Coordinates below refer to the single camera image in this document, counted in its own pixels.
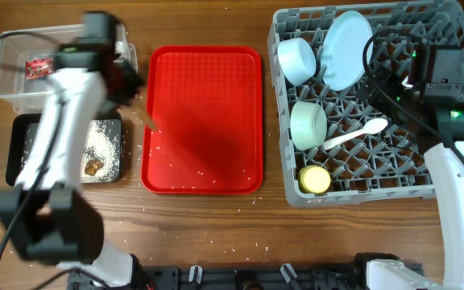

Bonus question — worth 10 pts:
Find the grey dishwasher rack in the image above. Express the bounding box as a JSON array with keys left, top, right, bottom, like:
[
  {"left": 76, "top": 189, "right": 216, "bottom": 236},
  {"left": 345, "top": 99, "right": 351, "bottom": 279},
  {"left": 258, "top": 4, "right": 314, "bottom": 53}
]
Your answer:
[{"left": 267, "top": 1, "right": 464, "bottom": 207}]

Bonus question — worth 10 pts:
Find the light blue plate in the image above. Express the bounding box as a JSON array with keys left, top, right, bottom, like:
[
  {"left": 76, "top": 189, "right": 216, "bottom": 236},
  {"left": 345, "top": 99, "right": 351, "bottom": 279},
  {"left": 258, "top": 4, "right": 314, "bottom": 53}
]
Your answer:
[{"left": 320, "top": 11, "right": 373, "bottom": 91}]

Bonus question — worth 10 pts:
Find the black plastic tray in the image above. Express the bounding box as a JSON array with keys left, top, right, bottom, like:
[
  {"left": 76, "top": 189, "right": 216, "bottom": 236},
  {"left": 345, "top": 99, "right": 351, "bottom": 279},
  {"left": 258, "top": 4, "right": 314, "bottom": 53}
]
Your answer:
[{"left": 6, "top": 111, "right": 122, "bottom": 186}]

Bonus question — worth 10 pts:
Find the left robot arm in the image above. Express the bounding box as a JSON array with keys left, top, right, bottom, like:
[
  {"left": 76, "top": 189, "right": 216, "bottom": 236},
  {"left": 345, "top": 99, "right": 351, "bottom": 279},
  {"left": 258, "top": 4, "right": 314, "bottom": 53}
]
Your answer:
[{"left": 0, "top": 11, "right": 149, "bottom": 289}]

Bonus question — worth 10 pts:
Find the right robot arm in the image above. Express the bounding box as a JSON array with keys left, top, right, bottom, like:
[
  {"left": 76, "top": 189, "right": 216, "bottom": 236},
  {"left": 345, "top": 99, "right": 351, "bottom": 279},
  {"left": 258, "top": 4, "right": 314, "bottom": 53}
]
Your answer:
[{"left": 362, "top": 45, "right": 464, "bottom": 289}]

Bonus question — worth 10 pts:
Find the white rice pile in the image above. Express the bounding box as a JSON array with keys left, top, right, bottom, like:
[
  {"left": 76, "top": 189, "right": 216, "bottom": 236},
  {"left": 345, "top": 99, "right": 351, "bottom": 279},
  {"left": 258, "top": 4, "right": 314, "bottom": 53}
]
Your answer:
[{"left": 81, "top": 119, "right": 122, "bottom": 184}]

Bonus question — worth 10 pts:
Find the mint green bowl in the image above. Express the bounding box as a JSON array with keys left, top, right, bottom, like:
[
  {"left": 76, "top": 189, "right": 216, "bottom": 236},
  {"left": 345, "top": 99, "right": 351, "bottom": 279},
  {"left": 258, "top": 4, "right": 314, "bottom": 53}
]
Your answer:
[{"left": 290, "top": 101, "right": 327, "bottom": 151}]

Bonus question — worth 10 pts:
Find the brown food scrap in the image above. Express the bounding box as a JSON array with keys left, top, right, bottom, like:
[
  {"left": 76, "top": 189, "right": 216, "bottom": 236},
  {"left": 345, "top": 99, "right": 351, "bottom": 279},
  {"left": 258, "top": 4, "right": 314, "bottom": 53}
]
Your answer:
[{"left": 84, "top": 159, "right": 104, "bottom": 176}]

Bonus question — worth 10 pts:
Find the yellow plastic cup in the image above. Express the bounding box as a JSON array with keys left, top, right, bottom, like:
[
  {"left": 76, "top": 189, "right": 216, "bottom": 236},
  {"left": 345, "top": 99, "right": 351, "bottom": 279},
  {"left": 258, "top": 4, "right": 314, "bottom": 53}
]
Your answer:
[{"left": 298, "top": 165, "right": 331, "bottom": 194}]

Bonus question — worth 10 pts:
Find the brown carrot-shaped food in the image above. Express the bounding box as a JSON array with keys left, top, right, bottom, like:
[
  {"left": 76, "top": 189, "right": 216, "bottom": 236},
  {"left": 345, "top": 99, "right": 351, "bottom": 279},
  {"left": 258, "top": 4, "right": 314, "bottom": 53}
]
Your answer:
[{"left": 129, "top": 98, "right": 158, "bottom": 131}]

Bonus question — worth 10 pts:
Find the red snack wrapper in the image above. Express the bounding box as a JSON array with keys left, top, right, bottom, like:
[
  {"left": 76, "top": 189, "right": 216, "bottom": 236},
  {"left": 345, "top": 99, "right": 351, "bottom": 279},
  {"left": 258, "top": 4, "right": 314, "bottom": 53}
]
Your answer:
[{"left": 25, "top": 57, "right": 53, "bottom": 80}]

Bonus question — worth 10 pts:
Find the red serving tray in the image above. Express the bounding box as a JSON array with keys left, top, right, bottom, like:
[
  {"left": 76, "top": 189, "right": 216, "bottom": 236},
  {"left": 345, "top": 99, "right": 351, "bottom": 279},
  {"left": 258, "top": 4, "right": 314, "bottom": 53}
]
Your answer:
[{"left": 140, "top": 45, "right": 263, "bottom": 195}]

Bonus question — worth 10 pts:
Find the light blue bowl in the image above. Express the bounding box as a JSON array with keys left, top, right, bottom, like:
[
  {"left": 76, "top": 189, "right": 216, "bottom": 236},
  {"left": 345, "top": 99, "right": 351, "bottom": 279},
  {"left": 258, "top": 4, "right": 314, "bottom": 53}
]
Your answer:
[{"left": 277, "top": 38, "right": 317, "bottom": 86}]

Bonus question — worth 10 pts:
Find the white plastic spoon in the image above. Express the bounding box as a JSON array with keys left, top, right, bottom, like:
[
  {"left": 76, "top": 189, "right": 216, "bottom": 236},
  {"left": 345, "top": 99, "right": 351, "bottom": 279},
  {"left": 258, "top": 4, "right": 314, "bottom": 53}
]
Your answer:
[{"left": 322, "top": 118, "right": 388, "bottom": 151}]

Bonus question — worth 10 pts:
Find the clear plastic bin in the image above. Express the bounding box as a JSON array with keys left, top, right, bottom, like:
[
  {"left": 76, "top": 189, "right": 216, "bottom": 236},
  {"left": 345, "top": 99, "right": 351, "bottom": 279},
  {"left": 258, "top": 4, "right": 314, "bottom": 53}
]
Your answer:
[{"left": 0, "top": 21, "right": 139, "bottom": 114}]

